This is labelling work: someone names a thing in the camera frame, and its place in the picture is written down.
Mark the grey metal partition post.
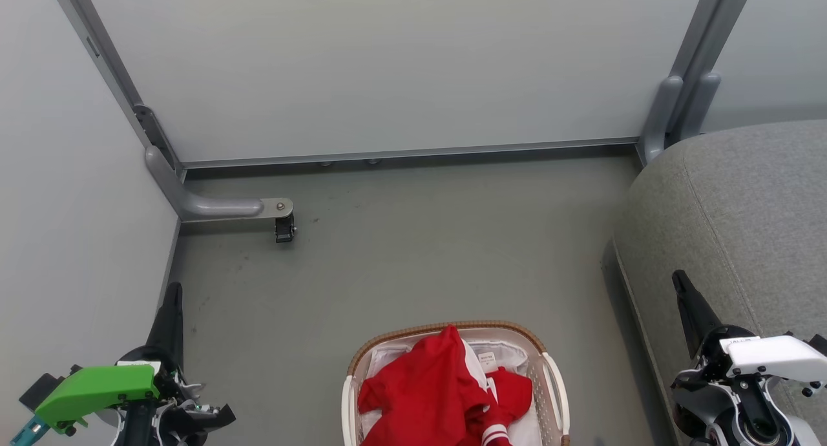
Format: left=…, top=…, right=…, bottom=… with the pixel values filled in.
left=665, top=0, right=758, bottom=146
left=45, top=0, right=187, bottom=178

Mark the grey partition foot with bracket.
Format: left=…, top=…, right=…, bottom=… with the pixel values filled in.
left=144, top=145, right=295, bottom=224

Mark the grey metal partition rail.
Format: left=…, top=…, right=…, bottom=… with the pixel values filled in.
left=181, top=138, right=640, bottom=170
left=157, top=217, right=183, bottom=308

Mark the white laundry basket brown rim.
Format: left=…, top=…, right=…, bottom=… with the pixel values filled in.
left=341, top=320, right=571, bottom=446

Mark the grey fabric sofa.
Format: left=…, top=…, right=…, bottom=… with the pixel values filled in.
left=611, top=120, right=827, bottom=446

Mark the white basket liner cloth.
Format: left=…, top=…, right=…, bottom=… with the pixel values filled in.
left=359, top=339, right=543, bottom=446

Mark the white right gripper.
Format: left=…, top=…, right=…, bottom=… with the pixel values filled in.
left=671, top=270, right=827, bottom=395

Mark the red jersey shirt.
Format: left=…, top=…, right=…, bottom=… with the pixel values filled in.
left=357, top=325, right=534, bottom=446

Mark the dark grey post bracket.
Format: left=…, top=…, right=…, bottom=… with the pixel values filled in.
left=134, top=105, right=182, bottom=172

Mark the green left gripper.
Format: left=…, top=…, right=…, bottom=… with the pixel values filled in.
left=36, top=281, right=236, bottom=446

